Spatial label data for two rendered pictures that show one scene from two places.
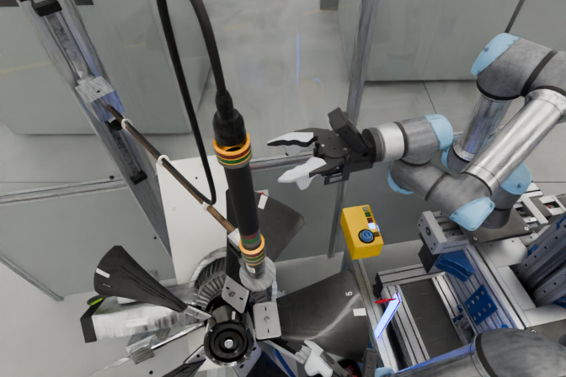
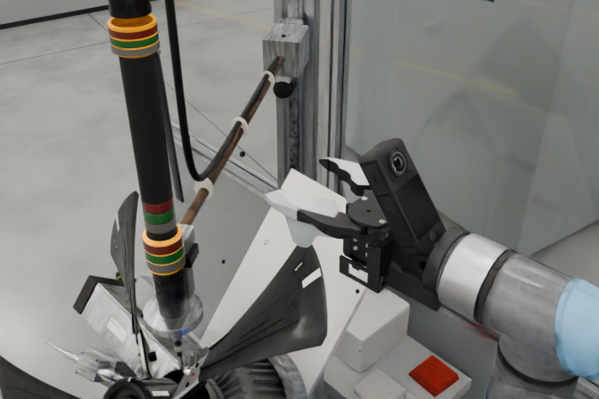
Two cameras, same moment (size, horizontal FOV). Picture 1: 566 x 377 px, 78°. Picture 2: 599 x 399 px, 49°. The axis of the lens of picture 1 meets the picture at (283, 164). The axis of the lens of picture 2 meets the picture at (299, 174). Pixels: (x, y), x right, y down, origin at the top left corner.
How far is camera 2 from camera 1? 50 cm
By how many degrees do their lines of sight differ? 43
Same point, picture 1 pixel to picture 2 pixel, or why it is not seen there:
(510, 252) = not seen: outside the picture
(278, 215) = (307, 307)
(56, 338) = not seen: hidden behind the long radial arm
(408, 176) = (496, 387)
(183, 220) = (264, 264)
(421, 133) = (529, 292)
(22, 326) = not seen: hidden behind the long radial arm
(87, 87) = (282, 28)
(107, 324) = (99, 305)
